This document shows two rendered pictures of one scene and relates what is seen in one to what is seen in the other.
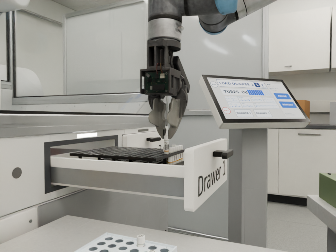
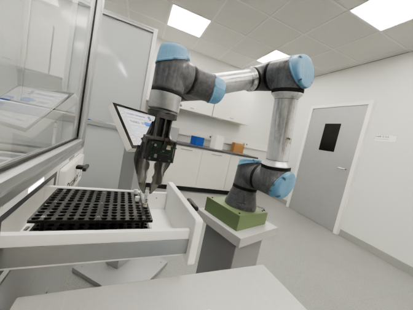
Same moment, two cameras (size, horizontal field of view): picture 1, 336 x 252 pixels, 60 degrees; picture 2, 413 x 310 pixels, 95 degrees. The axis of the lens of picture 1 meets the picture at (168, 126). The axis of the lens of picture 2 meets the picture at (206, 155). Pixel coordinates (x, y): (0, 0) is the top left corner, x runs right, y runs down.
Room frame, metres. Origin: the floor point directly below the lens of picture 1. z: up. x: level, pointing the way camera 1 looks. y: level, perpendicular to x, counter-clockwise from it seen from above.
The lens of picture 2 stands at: (0.25, 0.27, 1.11)
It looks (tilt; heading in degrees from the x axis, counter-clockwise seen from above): 5 degrees down; 312
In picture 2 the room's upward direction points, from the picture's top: 12 degrees clockwise
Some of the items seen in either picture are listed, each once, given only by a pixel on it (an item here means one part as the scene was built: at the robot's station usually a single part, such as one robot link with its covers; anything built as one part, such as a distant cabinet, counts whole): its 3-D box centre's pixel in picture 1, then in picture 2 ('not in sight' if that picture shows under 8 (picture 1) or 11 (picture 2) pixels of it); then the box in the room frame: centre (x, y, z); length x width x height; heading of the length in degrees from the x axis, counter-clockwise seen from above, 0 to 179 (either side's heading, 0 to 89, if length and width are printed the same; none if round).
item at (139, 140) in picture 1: (145, 148); (72, 174); (1.05, 0.08, 0.87); 0.29 x 0.02 x 0.11; 157
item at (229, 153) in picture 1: (222, 154); (188, 203); (0.62, -0.12, 0.91); 0.07 x 0.04 x 0.01; 157
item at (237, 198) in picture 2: not in sight; (242, 195); (0.68, -0.53, 0.87); 0.15 x 0.15 x 0.10
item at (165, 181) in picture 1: (127, 166); (95, 216); (0.72, 0.10, 0.86); 0.40 x 0.26 x 0.06; 67
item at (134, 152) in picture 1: (130, 164); (99, 214); (0.71, 0.09, 0.87); 0.22 x 0.18 x 0.06; 67
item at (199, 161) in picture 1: (210, 167); (177, 214); (0.64, -0.09, 0.87); 0.29 x 0.02 x 0.11; 157
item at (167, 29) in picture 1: (166, 34); (165, 104); (0.65, 0.00, 1.17); 0.08 x 0.08 x 0.05
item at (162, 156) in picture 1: (168, 154); (144, 205); (0.67, 0.00, 0.90); 0.18 x 0.02 x 0.01; 157
